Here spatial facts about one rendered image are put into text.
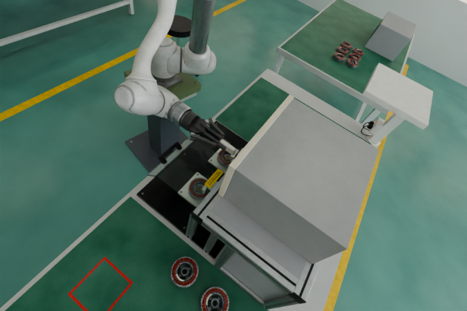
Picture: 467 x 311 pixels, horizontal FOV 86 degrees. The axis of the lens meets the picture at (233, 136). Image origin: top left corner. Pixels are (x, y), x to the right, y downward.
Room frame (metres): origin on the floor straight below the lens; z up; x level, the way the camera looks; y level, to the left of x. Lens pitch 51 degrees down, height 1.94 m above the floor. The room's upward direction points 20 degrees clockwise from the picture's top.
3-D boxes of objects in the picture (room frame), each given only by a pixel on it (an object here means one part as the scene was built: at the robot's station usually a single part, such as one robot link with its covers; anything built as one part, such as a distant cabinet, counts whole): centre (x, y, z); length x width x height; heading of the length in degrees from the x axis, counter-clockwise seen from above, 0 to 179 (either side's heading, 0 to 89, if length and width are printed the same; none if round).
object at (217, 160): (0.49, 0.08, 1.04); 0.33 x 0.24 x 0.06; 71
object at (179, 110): (0.64, 0.23, 1.18); 0.09 x 0.06 x 0.09; 161
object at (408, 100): (1.33, -0.81, 0.98); 0.37 x 0.35 x 0.46; 161
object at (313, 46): (2.84, -0.93, 0.38); 1.85 x 1.10 x 0.75; 161
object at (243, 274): (0.22, -0.24, 0.91); 0.28 x 0.03 x 0.32; 71
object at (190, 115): (0.61, 0.16, 1.18); 0.09 x 0.08 x 0.07; 71
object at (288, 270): (0.56, -0.27, 1.09); 0.68 x 0.44 x 0.05; 161
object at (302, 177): (0.54, -0.27, 1.22); 0.44 x 0.39 x 0.20; 161
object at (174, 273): (0.19, 0.00, 0.77); 0.11 x 0.11 x 0.04
